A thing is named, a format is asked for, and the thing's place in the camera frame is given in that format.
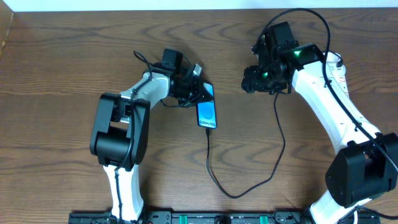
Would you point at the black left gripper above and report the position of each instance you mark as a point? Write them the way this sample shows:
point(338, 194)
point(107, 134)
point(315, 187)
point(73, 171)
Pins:
point(193, 90)

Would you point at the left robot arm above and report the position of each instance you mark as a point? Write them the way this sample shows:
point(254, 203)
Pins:
point(121, 128)

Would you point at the white USB charger adapter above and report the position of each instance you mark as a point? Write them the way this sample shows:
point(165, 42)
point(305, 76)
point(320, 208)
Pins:
point(336, 65)

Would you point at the white power strip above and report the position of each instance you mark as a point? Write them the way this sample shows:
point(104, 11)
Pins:
point(343, 84)

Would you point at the blue Galaxy smartphone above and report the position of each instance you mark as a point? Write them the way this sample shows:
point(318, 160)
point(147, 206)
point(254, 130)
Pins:
point(206, 110)

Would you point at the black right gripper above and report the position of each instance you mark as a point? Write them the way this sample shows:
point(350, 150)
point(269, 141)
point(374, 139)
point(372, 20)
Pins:
point(250, 79)

